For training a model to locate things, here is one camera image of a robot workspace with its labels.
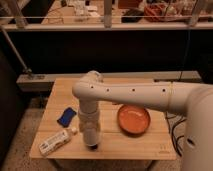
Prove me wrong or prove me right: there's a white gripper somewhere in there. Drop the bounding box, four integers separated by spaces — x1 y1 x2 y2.
78 110 100 132

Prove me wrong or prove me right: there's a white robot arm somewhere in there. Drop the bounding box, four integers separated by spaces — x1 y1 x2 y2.
72 71 213 171

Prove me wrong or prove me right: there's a grey metal rail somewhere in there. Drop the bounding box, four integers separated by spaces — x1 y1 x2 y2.
0 26 45 80

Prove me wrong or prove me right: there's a blue sponge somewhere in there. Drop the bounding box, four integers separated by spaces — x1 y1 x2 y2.
57 107 76 128

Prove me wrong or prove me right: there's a white plastic bottle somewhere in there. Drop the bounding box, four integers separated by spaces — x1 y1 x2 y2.
38 127 78 156

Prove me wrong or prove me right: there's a wooden table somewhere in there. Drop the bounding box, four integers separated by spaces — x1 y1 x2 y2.
29 78 176 160

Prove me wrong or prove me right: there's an orange bowl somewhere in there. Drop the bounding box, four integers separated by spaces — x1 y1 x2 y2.
117 105 151 135

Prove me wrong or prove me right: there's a black floor cable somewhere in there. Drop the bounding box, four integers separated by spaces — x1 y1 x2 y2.
165 111 188 158

